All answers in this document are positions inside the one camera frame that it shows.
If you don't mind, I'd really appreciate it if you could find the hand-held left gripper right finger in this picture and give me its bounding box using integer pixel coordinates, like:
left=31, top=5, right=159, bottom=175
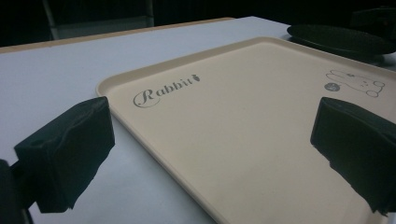
left=309, top=96, right=396, bottom=217

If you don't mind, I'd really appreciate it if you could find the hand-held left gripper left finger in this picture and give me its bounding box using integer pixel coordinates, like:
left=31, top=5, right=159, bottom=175
left=13, top=95, right=116, bottom=214

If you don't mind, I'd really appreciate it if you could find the beige plastic tray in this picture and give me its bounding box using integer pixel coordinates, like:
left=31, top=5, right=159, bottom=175
left=95, top=35, right=396, bottom=224

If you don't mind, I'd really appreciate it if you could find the black oval object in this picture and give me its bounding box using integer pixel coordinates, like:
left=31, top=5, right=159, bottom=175
left=286, top=23, right=396, bottom=59

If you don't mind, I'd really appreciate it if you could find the dark bulky object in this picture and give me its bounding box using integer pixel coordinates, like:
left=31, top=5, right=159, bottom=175
left=348, top=7, right=396, bottom=41

